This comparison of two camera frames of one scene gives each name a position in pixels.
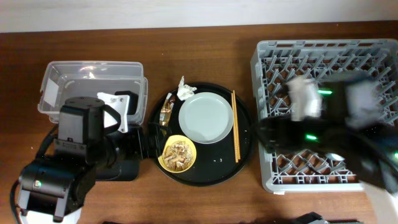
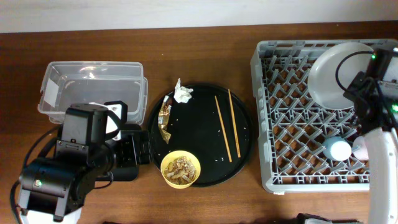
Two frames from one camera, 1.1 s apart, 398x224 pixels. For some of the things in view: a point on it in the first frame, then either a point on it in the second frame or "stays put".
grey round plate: x=206 y=117 → x=323 y=85
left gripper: x=144 y=144 → x=144 y=147
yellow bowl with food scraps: x=178 y=154 → x=180 y=168
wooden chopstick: x=234 y=130 → x=229 y=154
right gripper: x=272 y=134 → x=354 y=88
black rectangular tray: x=130 y=150 stays put
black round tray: x=204 y=140 stays put
